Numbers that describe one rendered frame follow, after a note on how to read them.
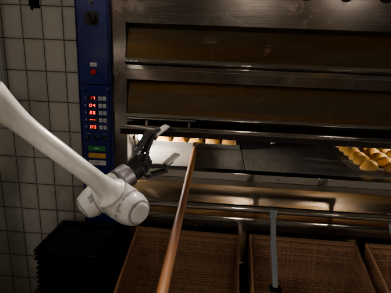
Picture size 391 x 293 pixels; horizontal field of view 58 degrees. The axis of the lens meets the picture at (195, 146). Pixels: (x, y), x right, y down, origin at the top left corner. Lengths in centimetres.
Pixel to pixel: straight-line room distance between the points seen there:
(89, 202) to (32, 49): 97
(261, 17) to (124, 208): 108
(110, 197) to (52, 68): 99
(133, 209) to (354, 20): 127
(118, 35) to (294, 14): 81
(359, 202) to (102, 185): 138
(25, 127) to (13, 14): 97
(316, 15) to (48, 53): 126
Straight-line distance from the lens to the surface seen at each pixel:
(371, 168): 212
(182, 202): 140
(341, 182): 192
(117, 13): 177
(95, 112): 180
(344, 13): 178
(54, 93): 190
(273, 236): 147
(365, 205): 202
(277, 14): 172
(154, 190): 189
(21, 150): 206
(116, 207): 106
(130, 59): 171
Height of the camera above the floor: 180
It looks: 16 degrees down
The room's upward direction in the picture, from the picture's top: 2 degrees clockwise
